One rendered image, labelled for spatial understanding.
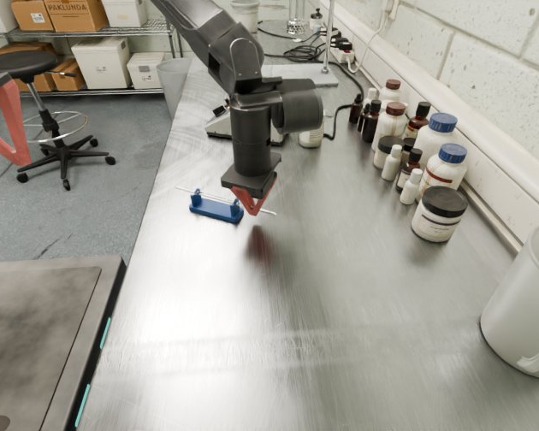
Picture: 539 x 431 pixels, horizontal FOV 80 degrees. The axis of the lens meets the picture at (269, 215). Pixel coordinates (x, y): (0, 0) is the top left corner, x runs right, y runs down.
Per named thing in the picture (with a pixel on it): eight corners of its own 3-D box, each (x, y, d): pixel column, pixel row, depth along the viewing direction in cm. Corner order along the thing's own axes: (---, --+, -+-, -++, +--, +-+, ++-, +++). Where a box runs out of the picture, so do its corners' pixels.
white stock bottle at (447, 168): (435, 188, 66) (457, 137, 58) (456, 208, 61) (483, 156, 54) (408, 193, 65) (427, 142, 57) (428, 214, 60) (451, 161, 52)
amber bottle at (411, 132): (415, 143, 79) (430, 99, 72) (423, 152, 76) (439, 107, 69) (398, 143, 79) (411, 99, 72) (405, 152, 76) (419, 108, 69)
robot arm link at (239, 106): (224, 88, 44) (233, 105, 40) (272, 83, 46) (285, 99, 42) (228, 133, 49) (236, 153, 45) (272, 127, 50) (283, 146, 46)
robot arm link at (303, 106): (223, 73, 50) (228, 38, 41) (294, 67, 52) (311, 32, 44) (239, 149, 49) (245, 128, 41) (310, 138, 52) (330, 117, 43)
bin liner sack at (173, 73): (165, 132, 238) (151, 73, 211) (171, 112, 263) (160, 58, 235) (210, 130, 240) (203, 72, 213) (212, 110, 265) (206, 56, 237)
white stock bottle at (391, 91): (397, 116, 90) (407, 79, 84) (391, 124, 87) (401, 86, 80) (378, 112, 93) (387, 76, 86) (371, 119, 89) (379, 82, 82)
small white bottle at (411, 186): (411, 197, 64) (422, 167, 59) (415, 205, 62) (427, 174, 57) (398, 197, 64) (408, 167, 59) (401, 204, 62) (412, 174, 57)
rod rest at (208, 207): (188, 210, 61) (185, 195, 58) (198, 199, 63) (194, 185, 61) (236, 223, 58) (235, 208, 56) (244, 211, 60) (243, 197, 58)
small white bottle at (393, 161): (388, 182, 67) (399, 151, 62) (378, 176, 69) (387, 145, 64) (398, 178, 68) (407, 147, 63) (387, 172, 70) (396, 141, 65)
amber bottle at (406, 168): (394, 180, 68) (406, 145, 62) (411, 182, 67) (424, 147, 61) (396, 191, 65) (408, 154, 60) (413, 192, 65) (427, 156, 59)
